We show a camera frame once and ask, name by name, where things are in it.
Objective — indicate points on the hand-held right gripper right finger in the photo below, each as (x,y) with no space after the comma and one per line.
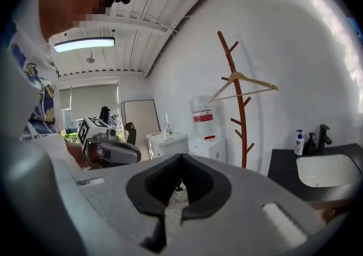
(241,220)

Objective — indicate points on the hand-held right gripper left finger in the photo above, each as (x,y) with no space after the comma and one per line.
(113,192)

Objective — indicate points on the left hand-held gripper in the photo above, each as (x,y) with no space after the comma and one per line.
(90,131)

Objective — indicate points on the brown tree-shaped coat rack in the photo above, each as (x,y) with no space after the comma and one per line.
(242,113)

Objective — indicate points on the wooden clothes hanger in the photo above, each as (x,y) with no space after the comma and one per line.
(255,81)

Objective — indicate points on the black office chair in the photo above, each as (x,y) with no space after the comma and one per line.
(130,133)

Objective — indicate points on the framed beige board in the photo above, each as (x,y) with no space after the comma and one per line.
(141,118)

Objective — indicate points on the white cabinet with sink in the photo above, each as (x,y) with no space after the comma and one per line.
(167,144)

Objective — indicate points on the green plants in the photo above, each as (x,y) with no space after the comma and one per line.
(72,138)

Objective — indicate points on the chrome faucet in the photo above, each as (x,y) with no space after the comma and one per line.
(168,127)

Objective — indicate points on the grey roller blind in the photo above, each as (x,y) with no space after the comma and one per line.
(93,101)

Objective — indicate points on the black vanity counter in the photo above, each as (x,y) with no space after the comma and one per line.
(283,169)

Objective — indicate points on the white water dispenser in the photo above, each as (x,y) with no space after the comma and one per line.
(208,148)

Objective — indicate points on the large clear water bottle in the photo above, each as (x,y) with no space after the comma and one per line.
(204,115)

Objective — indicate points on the white blue-pump soap bottle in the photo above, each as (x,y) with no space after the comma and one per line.
(299,144)

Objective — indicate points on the round ceiling fixture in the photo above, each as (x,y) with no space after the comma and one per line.
(90,59)

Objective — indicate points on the white sink basin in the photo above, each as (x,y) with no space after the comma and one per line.
(326,171)

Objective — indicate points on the black soap dispenser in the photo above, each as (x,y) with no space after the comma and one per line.
(310,144)

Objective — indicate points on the person's white printed t-shirt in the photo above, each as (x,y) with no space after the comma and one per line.
(37,84)

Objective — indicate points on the long ceiling light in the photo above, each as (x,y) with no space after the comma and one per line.
(84,44)

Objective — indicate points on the black faucet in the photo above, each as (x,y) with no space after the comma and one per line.
(323,138)

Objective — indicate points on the person's head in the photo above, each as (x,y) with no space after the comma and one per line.
(68,2)

